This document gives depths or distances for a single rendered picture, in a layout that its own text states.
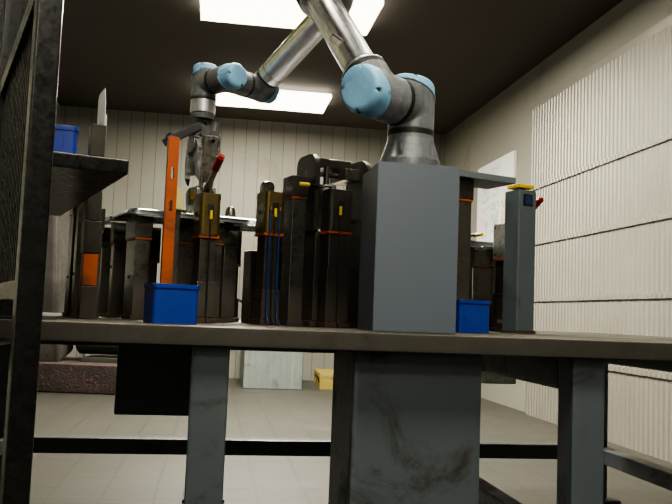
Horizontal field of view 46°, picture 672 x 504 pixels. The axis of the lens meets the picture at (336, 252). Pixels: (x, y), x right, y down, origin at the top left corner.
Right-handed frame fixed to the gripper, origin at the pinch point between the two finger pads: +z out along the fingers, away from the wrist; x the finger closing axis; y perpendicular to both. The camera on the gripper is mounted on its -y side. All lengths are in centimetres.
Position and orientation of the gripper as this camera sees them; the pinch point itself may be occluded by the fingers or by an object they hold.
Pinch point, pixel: (191, 181)
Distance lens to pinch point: 237.4
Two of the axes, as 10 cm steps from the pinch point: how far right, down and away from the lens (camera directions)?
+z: -0.5, 10.0, -0.8
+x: -4.6, 0.5, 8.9
